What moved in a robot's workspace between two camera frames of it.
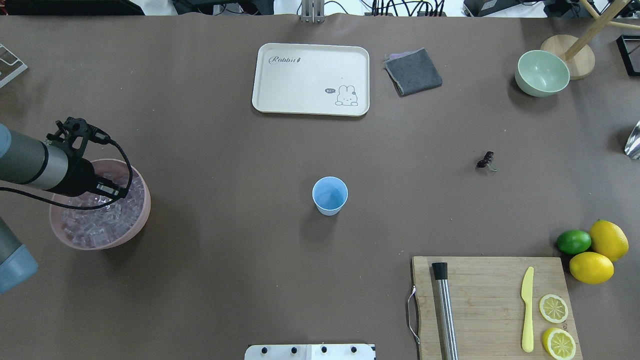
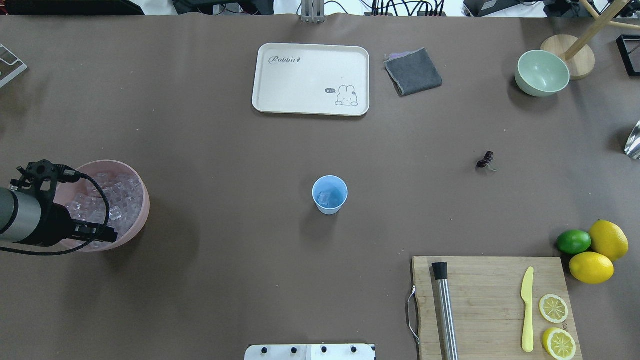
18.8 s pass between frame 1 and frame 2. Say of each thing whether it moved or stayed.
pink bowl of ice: stayed
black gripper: moved
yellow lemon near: stayed
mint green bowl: stayed
